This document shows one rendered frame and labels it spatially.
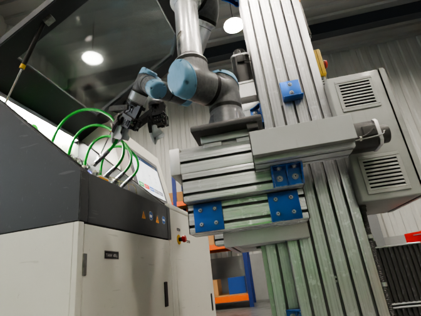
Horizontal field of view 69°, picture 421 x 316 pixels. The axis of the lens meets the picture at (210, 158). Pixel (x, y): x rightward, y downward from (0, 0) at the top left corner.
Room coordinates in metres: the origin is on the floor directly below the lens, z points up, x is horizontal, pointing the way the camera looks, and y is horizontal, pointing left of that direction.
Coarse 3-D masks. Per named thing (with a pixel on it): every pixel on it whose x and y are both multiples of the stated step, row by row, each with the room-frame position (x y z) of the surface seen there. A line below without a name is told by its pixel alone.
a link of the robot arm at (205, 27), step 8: (208, 0) 0.87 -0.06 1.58; (216, 0) 0.89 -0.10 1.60; (208, 8) 0.89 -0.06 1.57; (216, 8) 0.91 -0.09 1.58; (200, 16) 0.92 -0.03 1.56; (208, 16) 0.92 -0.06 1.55; (216, 16) 0.94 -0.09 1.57; (200, 24) 0.94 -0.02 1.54; (208, 24) 0.94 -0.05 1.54; (200, 32) 0.96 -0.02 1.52; (208, 32) 0.97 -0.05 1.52; (176, 96) 1.09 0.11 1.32; (184, 104) 1.15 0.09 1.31
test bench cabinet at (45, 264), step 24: (0, 240) 0.93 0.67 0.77; (24, 240) 0.91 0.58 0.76; (48, 240) 0.89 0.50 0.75; (72, 240) 0.87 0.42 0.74; (0, 264) 0.93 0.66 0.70; (24, 264) 0.91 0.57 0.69; (48, 264) 0.89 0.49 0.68; (72, 264) 0.87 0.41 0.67; (0, 288) 0.93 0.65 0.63; (24, 288) 0.91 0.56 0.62; (48, 288) 0.89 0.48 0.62; (72, 288) 0.87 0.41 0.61; (0, 312) 0.92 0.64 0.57; (24, 312) 0.91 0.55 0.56; (48, 312) 0.89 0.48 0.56; (72, 312) 0.87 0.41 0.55
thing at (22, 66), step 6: (42, 24) 0.94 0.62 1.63; (42, 30) 0.95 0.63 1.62; (36, 36) 0.95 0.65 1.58; (36, 42) 0.96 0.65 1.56; (30, 48) 0.95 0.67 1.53; (30, 54) 0.96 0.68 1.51; (24, 60) 0.96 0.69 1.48; (24, 66) 0.97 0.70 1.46; (12, 90) 0.99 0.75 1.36; (6, 102) 1.00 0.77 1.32
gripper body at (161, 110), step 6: (150, 102) 1.28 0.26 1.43; (156, 102) 1.28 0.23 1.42; (162, 102) 1.29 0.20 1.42; (156, 108) 1.30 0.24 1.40; (162, 108) 1.29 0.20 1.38; (150, 114) 1.29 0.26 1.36; (156, 114) 1.28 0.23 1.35; (162, 114) 1.27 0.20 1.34; (156, 120) 1.29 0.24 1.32; (162, 120) 1.29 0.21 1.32; (168, 120) 1.33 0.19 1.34; (162, 126) 1.33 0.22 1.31
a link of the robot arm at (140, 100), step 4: (132, 92) 1.10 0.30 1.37; (136, 92) 1.15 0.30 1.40; (128, 96) 1.12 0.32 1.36; (132, 96) 1.10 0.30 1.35; (136, 96) 1.10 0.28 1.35; (140, 96) 1.10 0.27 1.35; (144, 96) 1.16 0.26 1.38; (132, 100) 1.11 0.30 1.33; (136, 100) 1.11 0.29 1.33; (140, 100) 1.12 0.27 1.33; (144, 100) 1.13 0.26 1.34; (140, 104) 1.13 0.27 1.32
